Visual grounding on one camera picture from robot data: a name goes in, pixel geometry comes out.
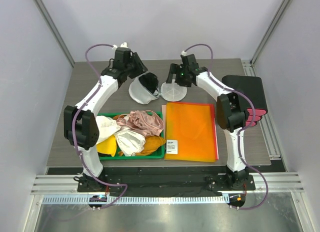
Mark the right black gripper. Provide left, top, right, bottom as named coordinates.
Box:
left=165, top=63, right=191, bottom=88

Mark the white mesh laundry bag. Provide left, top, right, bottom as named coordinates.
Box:
left=128, top=74, right=188, bottom=105

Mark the black lace bra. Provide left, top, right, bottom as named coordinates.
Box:
left=138, top=72, right=159, bottom=94

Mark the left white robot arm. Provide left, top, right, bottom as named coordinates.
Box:
left=63, top=43, right=148, bottom=192

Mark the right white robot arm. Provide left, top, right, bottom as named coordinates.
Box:
left=166, top=54, right=249, bottom=190

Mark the pink satin bra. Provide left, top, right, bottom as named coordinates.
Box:
left=116, top=110, right=164, bottom=137

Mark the white bra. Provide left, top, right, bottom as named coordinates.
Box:
left=96, top=116, right=146, bottom=157

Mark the mustard yellow bra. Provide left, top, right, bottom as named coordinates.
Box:
left=97, top=136, right=166, bottom=156

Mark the orange plastic folder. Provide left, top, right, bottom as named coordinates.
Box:
left=164, top=102, right=216, bottom=163

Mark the green plastic tray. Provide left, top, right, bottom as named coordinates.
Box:
left=97, top=111, right=166, bottom=161

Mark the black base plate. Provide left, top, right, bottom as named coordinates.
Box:
left=77, top=173, right=256, bottom=197

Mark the white cable duct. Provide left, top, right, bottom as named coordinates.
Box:
left=42, top=195, right=230, bottom=206

